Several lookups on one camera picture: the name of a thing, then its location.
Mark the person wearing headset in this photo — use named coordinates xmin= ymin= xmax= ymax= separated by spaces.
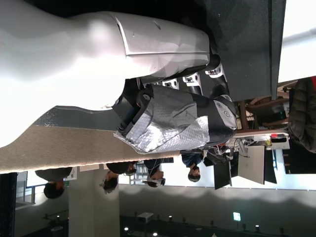
xmin=142 ymin=159 xmax=165 ymax=188

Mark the dark haired person in black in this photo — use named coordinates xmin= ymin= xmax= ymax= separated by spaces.
xmin=102 ymin=161 xmax=138 ymax=195

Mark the dark puffer jacket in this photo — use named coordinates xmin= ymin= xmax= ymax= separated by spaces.
xmin=287 ymin=77 xmax=316 ymax=154

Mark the ceiling projector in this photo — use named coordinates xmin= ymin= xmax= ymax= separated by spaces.
xmin=136 ymin=212 xmax=154 ymax=223

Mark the black table mat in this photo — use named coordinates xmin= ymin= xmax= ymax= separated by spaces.
xmin=204 ymin=0 xmax=287 ymax=102

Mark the white monitor back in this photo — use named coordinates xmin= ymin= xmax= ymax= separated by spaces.
xmin=237 ymin=145 xmax=265 ymax=185

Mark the white desk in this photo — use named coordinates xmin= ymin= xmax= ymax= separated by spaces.
xmin=233 ymin=131 xmax=291 ymax=150

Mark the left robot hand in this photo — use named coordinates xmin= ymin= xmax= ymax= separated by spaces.
xmin=0 ymin=0 xmax=238 ymax=155

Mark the person in blue shirt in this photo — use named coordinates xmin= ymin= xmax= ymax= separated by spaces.
xmin=180 ymin=152 xmax=205 ymax=183

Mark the black monitor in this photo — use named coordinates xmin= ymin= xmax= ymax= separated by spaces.
xmin=213 ymin=160 xmax=233 ymax=190

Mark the person in grey shirt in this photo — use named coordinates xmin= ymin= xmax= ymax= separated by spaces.
xmin=34 ymin=167 xmax=74 ymax=200

